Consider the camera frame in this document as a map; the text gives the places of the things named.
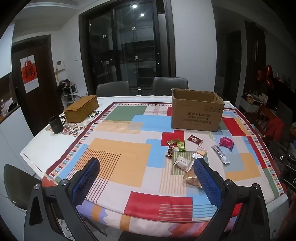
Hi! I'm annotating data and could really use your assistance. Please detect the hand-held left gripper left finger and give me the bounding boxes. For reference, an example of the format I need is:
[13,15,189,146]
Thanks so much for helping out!
[24,157,109,241]

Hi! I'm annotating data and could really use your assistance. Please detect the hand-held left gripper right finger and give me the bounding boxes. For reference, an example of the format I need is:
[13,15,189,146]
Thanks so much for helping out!
[193,158,270,241]

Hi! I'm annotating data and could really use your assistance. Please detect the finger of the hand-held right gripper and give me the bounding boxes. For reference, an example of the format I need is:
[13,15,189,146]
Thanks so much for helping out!
[275,152,296,164]

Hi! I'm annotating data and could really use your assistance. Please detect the bronze foil snack packet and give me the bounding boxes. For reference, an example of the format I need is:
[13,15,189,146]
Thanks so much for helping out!
[183,170,203,189]

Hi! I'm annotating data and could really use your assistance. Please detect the clear white-yellow snack packet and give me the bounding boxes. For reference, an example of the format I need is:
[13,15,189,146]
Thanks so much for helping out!
[192,149,208,160]

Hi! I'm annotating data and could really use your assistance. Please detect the pale foil snack packet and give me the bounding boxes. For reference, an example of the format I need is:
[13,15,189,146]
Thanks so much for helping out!
[173,156,194,172]

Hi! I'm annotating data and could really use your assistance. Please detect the long silver snack packet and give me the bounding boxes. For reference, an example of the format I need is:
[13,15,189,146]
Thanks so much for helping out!
[211,145,230,165]

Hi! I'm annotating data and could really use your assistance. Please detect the pink snack packet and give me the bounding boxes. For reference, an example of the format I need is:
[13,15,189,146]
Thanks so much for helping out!
[219,137,234,151]

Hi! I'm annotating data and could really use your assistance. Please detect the red snack packet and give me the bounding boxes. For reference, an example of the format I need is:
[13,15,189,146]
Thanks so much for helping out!
[187,135,203,146]

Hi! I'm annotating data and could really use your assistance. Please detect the brown cardboard box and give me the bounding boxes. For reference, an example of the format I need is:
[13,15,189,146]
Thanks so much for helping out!
[171,88,225,132]

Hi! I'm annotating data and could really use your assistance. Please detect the red cloth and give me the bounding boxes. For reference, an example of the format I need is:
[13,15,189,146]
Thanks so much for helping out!
[266,116,285,142]

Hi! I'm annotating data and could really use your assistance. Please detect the wooden chair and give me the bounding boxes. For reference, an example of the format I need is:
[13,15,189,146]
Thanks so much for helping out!
[252,104,285,144]

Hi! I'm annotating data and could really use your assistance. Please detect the gold twist-wrapped candy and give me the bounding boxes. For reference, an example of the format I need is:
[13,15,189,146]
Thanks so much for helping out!
[165,146,177,159]

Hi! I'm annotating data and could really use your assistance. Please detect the colourful geometric tablecloth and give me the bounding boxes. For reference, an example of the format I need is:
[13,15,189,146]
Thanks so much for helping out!
[42,101,287,238]

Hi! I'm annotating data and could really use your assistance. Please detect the white table cover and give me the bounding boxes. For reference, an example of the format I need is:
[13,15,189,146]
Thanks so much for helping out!
[20,94,288,232]

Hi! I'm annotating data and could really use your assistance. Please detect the floral patterned placemat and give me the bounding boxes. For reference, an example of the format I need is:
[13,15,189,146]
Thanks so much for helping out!
[44,110,102,137]

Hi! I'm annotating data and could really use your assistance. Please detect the white side cabinet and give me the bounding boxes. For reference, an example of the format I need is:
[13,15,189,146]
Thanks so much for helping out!
[239,96,264,112]

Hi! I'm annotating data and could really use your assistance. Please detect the black mug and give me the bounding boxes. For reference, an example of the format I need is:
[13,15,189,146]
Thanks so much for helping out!
[48,115,66,134]

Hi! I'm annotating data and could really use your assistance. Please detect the black chair back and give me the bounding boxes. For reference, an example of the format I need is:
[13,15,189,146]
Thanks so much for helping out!
[3,164,43,209]

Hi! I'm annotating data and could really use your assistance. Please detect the woven rattan box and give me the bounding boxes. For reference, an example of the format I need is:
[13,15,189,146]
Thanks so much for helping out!
[63,95,100,123]

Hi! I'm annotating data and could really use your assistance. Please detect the red foil balloons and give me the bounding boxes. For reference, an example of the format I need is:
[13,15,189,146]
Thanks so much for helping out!
[258,65,275,90]

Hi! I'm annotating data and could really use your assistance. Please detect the white shoe rack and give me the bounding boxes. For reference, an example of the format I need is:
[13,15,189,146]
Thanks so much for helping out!
[60,82,77,103]

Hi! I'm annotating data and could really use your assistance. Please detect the narrow grey dining chair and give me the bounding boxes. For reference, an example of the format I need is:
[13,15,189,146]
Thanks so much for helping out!
[96,81,131,97]

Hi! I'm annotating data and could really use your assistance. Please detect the dark wooden door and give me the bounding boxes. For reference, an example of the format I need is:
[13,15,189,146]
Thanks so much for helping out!
[11,35,61,130]

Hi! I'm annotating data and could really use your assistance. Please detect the dark double-door cabinet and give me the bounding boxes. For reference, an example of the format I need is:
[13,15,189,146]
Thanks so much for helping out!
[244,21,266,93]

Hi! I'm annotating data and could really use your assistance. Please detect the wide grey dining chair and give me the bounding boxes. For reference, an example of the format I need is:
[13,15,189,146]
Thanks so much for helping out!
[152,77,189,95]

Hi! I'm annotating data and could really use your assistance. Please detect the red and white door poster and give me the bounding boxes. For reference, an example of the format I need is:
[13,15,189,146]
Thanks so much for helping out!
[20,55,39,94]

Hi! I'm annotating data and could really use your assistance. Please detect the glass sliding door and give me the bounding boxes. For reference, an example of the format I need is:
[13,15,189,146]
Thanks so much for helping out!
[79,0,176,96]

